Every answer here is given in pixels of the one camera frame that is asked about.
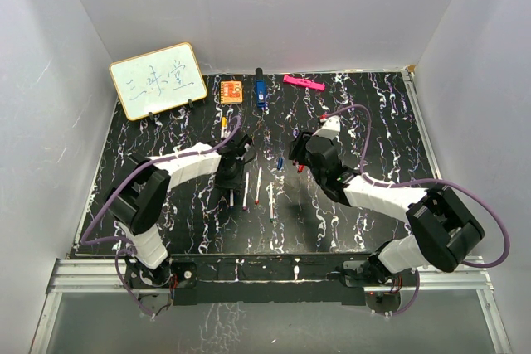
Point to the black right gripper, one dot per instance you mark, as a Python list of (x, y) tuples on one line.
[(299, 147)]

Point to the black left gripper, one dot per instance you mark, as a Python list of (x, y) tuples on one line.
[(224, 186)]

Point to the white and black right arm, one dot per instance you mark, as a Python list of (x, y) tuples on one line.
[(444, 231)]

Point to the white pen with green tip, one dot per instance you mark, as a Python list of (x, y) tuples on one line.
[(271, 202)]

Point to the small orange notebook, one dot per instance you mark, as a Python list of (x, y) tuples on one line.
[(231, 92)]

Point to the blue stapler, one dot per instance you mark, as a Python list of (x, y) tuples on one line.
[(260, 89)]

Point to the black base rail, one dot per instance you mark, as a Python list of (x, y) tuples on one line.
[(280, 278)]

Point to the small whiteboard with yellow frame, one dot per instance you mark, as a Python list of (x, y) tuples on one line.
[(158, 81)]

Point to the white pen with yellow tip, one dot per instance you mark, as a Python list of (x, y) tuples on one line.
[(224, 124)]

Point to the white pen with purple tip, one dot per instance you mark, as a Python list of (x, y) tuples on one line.
[(245, 191)]

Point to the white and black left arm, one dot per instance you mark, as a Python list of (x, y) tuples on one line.
[(136, 199)]

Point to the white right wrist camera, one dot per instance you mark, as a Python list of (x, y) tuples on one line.
[(329, 128)]

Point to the pink plastic tool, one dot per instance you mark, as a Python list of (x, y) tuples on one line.
[(301, 82)]

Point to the white pen with red tip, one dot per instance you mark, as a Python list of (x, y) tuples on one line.
[(258, 186)]

